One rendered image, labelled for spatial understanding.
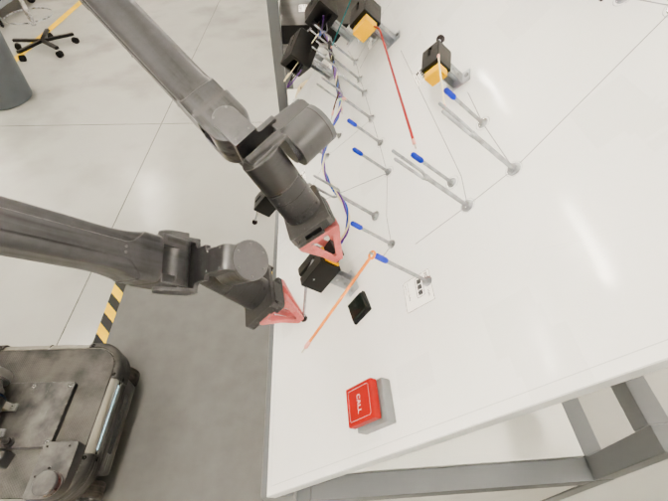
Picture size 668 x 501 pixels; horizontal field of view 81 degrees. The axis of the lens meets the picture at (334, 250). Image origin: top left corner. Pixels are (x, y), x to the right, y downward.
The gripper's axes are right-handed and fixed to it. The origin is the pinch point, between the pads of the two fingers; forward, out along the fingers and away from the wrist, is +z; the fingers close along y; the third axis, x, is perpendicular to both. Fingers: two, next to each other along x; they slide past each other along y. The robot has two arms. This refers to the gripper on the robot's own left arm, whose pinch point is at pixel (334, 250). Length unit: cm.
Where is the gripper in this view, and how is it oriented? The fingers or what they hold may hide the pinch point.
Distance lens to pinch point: 62.5
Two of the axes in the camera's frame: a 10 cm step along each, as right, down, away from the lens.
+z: 4.9, 6.3, 6.0
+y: -2.4, -5.6, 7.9
